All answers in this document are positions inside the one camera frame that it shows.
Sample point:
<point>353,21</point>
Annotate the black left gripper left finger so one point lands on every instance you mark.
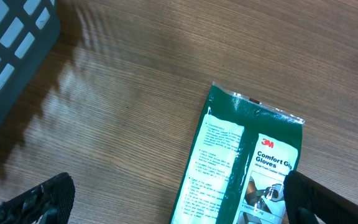
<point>48,202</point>

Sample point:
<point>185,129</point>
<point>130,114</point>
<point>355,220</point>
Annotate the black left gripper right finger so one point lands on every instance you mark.
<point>307,201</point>

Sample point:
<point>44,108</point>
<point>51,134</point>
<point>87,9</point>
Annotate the green white glove package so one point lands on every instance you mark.
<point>241,153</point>

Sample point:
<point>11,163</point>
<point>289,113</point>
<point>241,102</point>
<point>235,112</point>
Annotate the grey plastic mesh basket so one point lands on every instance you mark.
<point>28,30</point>

